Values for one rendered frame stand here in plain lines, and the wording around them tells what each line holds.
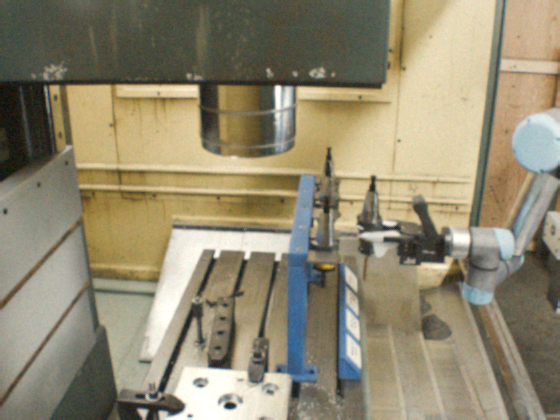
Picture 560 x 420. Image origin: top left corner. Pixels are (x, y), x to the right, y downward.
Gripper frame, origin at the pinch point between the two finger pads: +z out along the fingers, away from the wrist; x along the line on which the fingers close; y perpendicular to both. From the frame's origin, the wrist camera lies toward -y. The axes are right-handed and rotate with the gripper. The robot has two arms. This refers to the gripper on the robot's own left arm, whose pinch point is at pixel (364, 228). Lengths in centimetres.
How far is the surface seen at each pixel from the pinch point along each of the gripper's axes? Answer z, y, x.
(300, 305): 13.4, 9.9, -19.5
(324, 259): 9.0, -1.6, -19.6
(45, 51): 50, -46, -47
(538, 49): -114, -21, 227
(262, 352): 20.8, 19.5, -24.2
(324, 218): 9.4, -8.2, -14.1
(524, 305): -109, 116, 160
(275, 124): 17, -35, -41
